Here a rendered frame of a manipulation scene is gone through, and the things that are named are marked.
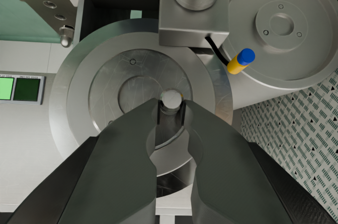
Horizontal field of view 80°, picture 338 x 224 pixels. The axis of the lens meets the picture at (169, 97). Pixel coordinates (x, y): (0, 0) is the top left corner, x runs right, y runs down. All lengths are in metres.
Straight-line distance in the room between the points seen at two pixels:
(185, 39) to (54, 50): 3.27
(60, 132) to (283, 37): 0.20
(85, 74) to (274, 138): 0.26
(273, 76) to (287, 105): 0.11
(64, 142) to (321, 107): 0.24
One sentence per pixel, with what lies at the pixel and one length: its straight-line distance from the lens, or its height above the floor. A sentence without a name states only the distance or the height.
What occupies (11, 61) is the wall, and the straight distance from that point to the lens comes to 3.63.
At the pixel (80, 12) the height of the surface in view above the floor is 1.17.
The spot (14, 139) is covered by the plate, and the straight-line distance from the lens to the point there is 0.59.
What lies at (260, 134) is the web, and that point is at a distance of 0.36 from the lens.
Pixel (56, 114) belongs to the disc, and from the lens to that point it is 0.18.
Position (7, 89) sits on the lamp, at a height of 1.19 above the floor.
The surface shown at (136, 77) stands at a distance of 0.15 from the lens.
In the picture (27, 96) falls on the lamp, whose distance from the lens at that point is 0.58.
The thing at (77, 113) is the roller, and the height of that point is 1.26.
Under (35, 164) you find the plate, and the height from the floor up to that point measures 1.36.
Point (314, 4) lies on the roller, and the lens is 0.25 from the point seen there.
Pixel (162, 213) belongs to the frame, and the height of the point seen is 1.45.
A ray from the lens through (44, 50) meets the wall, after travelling 3.46.
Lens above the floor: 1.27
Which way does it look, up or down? 10 degrees down
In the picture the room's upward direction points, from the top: 178 degrees counter-clockwise
